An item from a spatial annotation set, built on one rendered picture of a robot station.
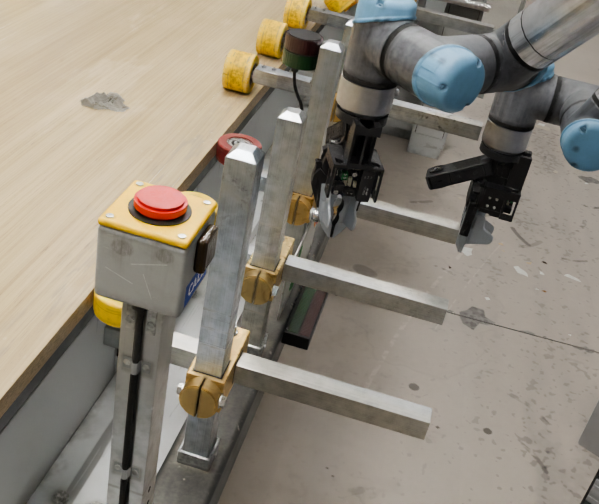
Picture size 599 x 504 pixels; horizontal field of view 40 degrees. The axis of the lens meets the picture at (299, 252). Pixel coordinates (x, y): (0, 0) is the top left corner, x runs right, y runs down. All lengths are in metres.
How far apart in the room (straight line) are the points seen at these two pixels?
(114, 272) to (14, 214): 0.61
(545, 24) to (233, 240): 0.44
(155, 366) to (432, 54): 0.51
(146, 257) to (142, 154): 0.81
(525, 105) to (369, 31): 0.38
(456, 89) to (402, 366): 1.63
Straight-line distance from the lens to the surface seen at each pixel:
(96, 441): 1.28
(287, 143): 1.13
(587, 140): 1.23
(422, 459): 2.27
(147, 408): 0.73
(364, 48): 1.07
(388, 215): 1.47
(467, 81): 1.00
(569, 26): 1.03
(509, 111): 1.36
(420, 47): 1.01
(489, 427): 2.44
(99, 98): 1.59
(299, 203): 1.42
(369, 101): 1.09
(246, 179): 0.88
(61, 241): 1.18
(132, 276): 0.63
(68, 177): 1.33
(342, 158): 1.13
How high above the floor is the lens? 1.54
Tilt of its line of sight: 32 degrees down
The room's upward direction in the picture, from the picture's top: 12 degrees clockwise
